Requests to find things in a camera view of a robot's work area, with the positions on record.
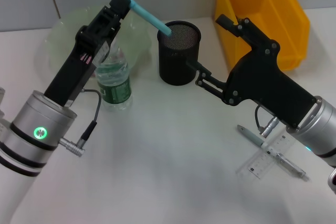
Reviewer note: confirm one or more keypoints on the black mesh pen holder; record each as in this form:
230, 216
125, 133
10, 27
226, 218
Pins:
176, 61

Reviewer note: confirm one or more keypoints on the grey clear pen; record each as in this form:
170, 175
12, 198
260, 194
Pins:
249, 134

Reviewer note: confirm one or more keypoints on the green glass fruit plate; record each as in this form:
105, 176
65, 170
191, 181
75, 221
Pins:
139, 37

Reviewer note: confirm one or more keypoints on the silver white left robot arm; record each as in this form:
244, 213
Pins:
26, 134

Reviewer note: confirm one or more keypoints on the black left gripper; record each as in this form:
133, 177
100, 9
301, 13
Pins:
73, 72

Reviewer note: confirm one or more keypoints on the blue capped scissors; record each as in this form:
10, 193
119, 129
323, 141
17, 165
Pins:
147, 16

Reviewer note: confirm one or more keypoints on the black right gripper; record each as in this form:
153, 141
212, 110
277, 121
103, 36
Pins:
262, 77

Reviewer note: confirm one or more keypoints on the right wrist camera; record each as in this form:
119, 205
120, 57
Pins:
333, 179

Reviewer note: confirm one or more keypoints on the yellow plastic bin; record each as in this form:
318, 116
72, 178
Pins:
283, 11

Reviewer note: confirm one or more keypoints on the clear green-label water bottle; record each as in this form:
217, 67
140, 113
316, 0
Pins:
115, 87

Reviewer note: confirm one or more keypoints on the transparent plastic ruler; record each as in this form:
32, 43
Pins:
262, 165

